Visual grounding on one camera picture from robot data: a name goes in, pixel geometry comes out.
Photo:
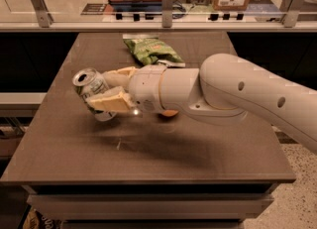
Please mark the orange fruit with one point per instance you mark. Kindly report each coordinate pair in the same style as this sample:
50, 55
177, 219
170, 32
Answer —
169, 113

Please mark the silver green 7up can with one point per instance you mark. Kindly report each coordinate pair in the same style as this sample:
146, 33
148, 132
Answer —
88, 82

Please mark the middle metal rail bracket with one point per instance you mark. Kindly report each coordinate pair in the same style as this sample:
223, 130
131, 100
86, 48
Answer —
166, 13

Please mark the left metal rail bracket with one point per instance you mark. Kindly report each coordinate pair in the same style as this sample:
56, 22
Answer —
43, 15

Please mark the metal rail bracket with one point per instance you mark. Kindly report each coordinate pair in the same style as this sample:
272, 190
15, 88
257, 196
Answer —
166, 13
43, 15
292, 13

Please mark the right metal rail bracket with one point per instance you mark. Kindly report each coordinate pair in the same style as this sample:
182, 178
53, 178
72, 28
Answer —
292, 13

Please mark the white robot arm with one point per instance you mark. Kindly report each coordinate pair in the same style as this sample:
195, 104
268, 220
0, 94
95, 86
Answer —
222, 91

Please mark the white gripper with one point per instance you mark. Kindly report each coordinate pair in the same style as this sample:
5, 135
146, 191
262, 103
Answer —
145, 85

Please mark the green chip bag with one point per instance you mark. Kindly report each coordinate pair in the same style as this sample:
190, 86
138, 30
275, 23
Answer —
153, 51

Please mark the snack bag under table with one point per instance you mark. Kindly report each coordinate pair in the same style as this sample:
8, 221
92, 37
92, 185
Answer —
35, 220

